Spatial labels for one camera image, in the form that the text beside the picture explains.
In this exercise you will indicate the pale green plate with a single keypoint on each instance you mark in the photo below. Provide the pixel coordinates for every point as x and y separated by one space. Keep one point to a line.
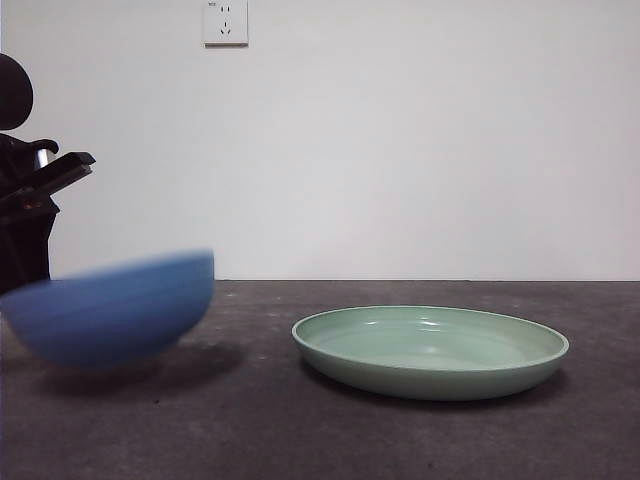
430 380

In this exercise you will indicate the white wall socket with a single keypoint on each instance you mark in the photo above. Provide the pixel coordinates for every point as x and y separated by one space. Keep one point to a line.
226 25

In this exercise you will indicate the blue ribbed bowl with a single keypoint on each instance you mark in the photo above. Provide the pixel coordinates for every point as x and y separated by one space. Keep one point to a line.
110 315

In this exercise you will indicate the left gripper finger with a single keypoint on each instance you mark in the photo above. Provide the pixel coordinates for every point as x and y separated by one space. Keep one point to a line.
25 250

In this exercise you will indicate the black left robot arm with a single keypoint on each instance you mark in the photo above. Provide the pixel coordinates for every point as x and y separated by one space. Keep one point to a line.
14 95

